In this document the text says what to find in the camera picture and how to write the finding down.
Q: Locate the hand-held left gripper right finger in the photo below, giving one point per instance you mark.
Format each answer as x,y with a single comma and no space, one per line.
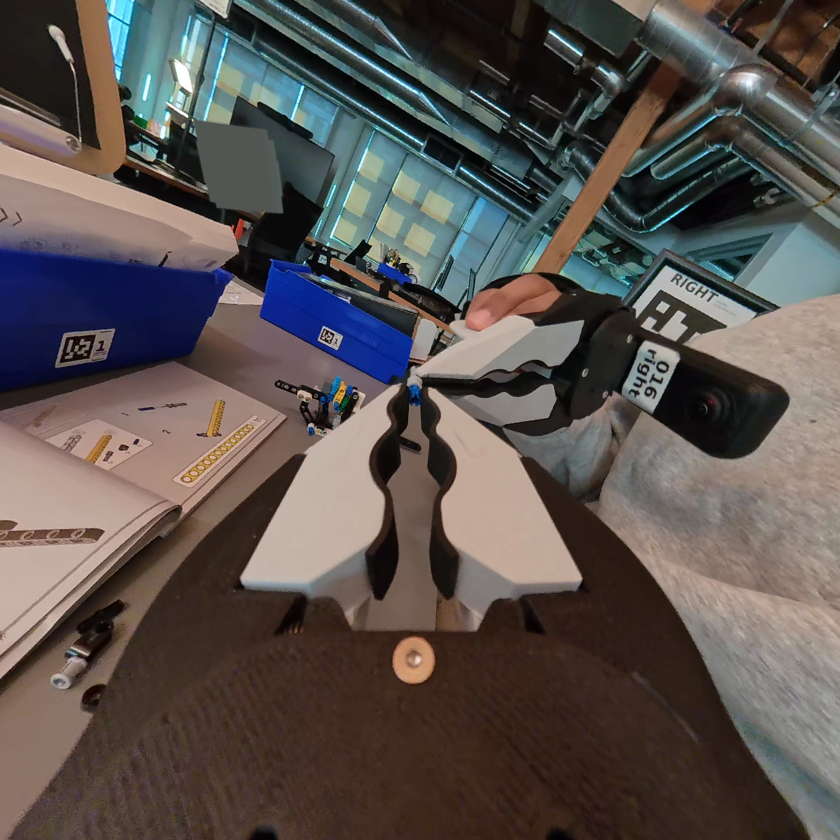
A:
505,525

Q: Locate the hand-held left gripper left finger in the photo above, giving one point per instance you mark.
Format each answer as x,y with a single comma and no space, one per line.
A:
315,525

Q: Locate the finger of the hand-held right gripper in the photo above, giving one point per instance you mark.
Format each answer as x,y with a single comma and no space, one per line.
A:
492,348
525,407

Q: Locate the blue grey lego pin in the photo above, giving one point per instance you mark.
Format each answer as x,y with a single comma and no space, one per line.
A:
414,395

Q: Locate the black lego beam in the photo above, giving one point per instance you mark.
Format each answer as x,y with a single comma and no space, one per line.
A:
408,445

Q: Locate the multicoloured lego assembly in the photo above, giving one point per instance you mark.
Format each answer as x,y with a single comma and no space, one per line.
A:
331,403

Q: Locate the black lego pin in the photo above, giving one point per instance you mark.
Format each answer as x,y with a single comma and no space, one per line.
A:
102,615

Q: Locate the open lego instruction booklet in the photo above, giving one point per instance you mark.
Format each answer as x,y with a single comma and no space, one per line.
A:
65,499

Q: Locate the black and white lego connector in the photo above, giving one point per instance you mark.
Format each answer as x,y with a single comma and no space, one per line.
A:
82,653

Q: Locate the round black lego piece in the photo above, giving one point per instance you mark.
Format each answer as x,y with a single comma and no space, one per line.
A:
93,695

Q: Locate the person's right hand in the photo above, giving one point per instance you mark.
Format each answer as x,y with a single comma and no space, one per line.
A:
512,302

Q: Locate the blue pen holder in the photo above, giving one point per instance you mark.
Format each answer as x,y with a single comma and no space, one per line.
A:
392,259

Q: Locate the black office chair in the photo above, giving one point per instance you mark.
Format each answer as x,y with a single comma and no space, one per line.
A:
275,236

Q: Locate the black computer monitor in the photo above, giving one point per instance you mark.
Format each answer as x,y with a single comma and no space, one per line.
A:
308,164

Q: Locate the large blue plastic bin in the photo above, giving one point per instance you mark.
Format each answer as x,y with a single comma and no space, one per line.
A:
144,308

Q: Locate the grey ceiling pipe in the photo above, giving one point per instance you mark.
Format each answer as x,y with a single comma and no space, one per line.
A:
394,85

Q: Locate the white paper booklet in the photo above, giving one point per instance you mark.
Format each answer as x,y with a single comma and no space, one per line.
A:
98,216

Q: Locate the light wooden post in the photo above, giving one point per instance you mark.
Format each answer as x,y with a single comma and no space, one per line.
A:
610,170

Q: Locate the silver ventilation duct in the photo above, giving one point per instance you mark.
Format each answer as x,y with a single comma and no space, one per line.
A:
754,98

